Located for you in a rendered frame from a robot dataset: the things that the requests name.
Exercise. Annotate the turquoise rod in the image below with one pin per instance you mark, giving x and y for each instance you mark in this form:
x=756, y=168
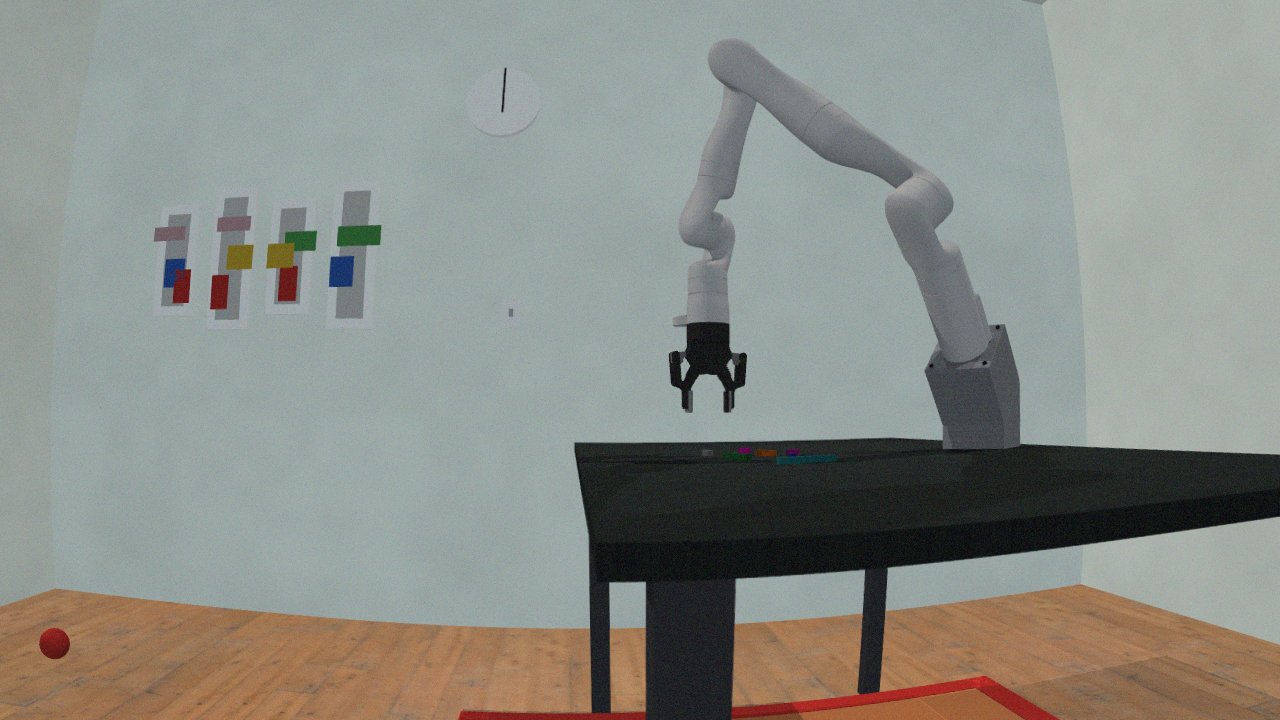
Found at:
x=805, y=459

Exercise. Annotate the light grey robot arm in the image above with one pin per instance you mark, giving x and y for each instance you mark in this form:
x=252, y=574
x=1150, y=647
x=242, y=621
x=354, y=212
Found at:
x=917, y=206

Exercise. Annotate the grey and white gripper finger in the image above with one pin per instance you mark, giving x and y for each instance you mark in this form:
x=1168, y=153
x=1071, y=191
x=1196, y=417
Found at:
x=675, y=360
x=739, y=360

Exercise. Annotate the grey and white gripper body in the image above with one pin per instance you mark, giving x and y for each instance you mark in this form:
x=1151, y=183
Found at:
x=711, y=338

